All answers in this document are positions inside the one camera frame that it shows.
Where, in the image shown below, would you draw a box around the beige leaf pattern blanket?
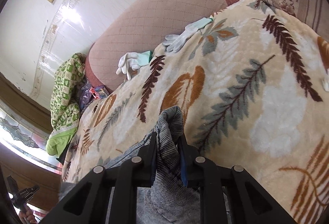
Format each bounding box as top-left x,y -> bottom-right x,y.
62,0 -> 328,223

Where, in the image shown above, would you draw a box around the small colourful box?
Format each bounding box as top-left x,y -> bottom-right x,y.
90,86 -> 109,99

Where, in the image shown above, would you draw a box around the wooden framed window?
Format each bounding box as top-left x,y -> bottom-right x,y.
1,75 -> 62,174

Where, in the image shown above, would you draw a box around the purple plastic bag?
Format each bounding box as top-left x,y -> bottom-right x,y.
79,79 -> 92,111

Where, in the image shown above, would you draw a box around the blue denim pants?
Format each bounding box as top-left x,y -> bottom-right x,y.
105,105 -> 202,224

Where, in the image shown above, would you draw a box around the white glove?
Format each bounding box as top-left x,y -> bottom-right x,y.
162,18 -> 213,53
116,51 -> 153,81

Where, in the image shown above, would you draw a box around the white glove near left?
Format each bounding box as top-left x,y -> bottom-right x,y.
116,51 -> 153,81

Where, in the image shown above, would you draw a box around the pink quilted headboard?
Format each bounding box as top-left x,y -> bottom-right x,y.
86,0 -> 238,92

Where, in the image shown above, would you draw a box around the white glove far right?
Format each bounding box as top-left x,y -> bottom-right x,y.
162,18 -> 213,53

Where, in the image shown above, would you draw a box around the green patterned quilt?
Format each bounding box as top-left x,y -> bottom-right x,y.
46,53 -> 86,156

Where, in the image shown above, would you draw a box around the person's left hand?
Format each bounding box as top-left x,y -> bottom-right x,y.
18,209 -> 37,224

